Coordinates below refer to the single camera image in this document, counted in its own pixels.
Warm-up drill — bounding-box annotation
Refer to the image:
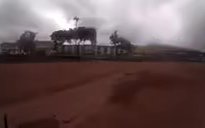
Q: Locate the dark leaning tree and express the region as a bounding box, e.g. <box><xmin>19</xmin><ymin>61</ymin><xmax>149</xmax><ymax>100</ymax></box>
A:
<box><xmin>109</xmin><ymin>30</ymin><xmax>135</xmax><ymax>56</ymax></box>

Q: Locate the wide dark tree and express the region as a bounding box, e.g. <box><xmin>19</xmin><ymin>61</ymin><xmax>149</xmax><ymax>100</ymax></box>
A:
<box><xmin>49</xmin><ymin>27</ymin><xmax>98</xmax><ymax>54</ymax></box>

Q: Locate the dark low fence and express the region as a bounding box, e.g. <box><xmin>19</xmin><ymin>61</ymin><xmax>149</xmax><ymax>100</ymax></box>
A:
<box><xmin>0</xmin><ymin>53</ymin><xmax>205</xmax><ymax>64</ymax></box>

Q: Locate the small dark tree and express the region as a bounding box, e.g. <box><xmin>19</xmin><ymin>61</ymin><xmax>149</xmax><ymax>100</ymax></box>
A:
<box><xmin>16</xmin><ymin>30</ymin><xmax>38</xmax><ymax>56</ymax></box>

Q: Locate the dark roofed building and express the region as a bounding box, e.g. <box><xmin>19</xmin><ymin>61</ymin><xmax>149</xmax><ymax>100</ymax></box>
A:
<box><xmin>136</xmin><ymin>43</ymin><xmax>205</xmax><ymax>61</ymax></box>

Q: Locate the pale long building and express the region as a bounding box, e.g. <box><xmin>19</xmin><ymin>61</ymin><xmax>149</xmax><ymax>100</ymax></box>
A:
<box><xmin>0</xmin><ymin>40</ymin><xmax>138</xmax><ymax>57</ymax></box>

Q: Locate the tall light mast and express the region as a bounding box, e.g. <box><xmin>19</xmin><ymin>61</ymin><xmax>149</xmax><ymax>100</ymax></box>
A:
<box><xmin>72</xmin><ymin>15</ymin><xmax>81</xmax><ymax>58</ymax></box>

